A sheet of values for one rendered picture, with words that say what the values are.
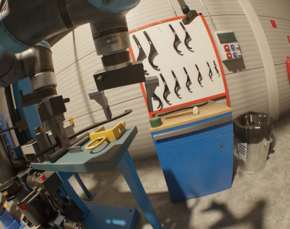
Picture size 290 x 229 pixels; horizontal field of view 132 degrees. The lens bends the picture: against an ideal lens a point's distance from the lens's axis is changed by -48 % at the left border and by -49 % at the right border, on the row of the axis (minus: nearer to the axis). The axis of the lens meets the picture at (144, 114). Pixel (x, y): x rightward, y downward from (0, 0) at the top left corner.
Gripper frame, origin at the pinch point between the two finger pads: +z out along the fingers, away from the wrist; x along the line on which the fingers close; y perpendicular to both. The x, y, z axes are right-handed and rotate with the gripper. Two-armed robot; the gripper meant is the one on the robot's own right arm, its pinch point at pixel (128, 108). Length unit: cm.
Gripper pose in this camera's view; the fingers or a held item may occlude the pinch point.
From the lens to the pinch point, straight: 38.7
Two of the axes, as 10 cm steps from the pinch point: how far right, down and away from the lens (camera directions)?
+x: 9.8, -1.8, -0.2
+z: 1.6, 8.1, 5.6
